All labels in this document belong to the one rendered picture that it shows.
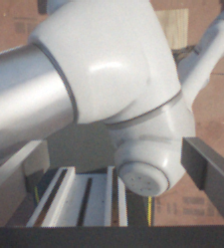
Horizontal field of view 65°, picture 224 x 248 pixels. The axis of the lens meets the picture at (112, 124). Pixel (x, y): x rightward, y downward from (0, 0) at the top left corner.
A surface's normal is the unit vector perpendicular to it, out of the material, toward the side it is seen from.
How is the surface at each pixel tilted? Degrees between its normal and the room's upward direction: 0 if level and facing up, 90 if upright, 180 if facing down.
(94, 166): 0
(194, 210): 0
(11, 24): 0
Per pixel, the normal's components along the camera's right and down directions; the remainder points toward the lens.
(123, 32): 0.41, 0.01
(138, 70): 0.44, 0.23
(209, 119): -0.02, 0.29
